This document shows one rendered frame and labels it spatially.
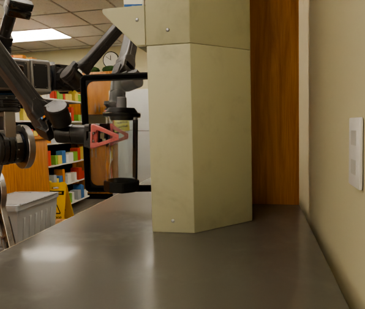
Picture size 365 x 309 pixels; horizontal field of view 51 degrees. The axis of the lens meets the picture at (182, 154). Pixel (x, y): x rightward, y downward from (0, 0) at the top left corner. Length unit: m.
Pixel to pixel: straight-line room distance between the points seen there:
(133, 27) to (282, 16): 0.54
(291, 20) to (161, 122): 0.60
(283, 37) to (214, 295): 0.91
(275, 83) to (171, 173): 0.52
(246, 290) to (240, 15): 0.71
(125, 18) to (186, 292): 0.67
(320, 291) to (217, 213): 0.41
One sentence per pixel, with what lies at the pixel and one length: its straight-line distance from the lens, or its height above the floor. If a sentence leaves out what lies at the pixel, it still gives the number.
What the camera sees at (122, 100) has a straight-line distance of 1.10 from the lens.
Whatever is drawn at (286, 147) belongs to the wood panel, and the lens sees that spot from 1.30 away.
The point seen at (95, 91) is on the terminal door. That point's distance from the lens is 1.33.
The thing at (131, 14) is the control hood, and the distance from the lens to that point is 1.01.
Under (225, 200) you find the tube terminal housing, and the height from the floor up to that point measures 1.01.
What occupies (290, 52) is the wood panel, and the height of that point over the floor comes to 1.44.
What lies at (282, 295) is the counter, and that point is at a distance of 0.66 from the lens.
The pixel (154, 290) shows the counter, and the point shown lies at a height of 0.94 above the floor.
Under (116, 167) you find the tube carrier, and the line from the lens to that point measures 1.08.
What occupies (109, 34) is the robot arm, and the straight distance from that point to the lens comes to 1.79.
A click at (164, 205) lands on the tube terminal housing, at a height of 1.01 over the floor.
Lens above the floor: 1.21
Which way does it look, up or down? 4 degrees down
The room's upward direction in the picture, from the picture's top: 1 degrees counter-clockwise
